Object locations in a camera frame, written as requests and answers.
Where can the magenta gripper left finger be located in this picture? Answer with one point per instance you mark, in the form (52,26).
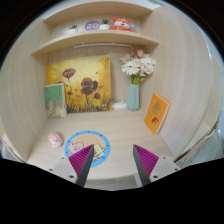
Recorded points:
(81,163)

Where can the white led light bar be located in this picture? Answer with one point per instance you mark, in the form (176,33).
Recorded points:
(102,44)

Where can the wooden shelf board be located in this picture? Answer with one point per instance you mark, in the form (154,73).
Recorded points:
(93,37)

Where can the poppy flower canvas painting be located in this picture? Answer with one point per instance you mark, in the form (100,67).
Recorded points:
(87,82)

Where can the small potted plant left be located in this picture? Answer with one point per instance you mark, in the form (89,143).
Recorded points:
(73,29)

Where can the pink computer mouse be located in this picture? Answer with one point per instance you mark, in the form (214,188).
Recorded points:
(55,139)

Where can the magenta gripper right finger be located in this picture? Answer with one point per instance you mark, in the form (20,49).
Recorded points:
(145,162)

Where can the orange book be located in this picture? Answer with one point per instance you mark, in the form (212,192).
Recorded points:
(156,113)

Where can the light blue vase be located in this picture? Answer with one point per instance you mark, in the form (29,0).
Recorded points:
(132,103)

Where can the green book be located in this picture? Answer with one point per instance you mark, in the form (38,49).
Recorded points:
(55,101)

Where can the small potted plant right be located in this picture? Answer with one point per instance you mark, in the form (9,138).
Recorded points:
(104,24)

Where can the white power adapter with cable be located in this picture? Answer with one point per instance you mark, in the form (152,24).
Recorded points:
(119,103)

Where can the round cartoon pig mouse pad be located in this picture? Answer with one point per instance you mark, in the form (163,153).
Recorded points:
(82,139)

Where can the purple round number sign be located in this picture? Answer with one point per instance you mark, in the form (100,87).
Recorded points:
(92,25)

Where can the pink and white flower bouquet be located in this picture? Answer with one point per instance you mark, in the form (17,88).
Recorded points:
(137,65)

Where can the small potted plant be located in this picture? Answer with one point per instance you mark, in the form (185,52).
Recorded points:
(73,29)
(104,24)

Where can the red orange plush toy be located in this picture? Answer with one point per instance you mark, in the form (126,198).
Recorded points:
(122,25)

